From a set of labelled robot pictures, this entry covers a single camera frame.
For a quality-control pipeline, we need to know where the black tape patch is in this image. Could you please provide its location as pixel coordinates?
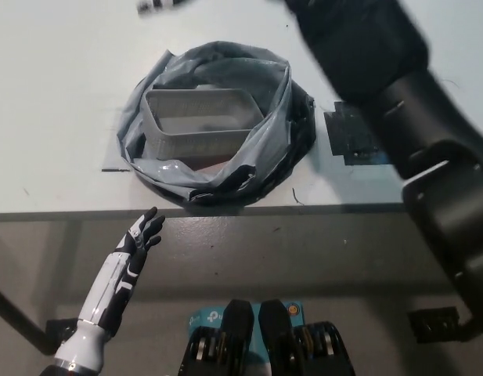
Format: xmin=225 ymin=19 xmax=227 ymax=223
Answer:
xmin=323 ymin=100 xmax=391 ymax=166

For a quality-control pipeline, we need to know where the black metal table leg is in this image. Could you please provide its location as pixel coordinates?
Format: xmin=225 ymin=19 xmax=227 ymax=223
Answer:
xmin=408 ymin=307 xmax=481 ymax=345
xmin=0 ymin=280 xmax=77 ymax=356

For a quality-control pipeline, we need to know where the pink flat sheet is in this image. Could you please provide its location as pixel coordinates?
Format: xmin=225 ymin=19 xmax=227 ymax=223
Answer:
xmin=192 ymin=154 xmax=233 ymax=172

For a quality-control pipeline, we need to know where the black robot body block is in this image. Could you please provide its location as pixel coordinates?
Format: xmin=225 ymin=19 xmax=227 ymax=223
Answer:
xmin=258 ymin=299 xmax=354 ymax=376
xmin=177 ymin=299 xmax=254 ymax=376

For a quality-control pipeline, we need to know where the teal TP-Link box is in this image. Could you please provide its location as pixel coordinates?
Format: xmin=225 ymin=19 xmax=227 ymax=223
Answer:
xmin=186 ymin=300 xmax=305 ymax=353

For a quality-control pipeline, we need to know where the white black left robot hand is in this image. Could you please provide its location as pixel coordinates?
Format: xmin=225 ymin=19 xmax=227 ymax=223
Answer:
xmin=77 ymin=208 xmax=167 ymax=337

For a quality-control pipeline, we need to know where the grey mesh rectangular container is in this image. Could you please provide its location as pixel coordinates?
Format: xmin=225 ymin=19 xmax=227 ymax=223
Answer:
xmin=142 ymin=84 xmax=266 ymax=161

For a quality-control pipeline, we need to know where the grey black plastic bag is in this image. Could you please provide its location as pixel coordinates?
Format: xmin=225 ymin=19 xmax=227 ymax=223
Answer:
xmin=116 ymin=40 xmax=319 ymax=208

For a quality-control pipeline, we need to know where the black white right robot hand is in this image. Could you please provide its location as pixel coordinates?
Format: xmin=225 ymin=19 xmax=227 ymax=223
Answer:
xmin=135 ymin=0 xmax=197 ymax=16

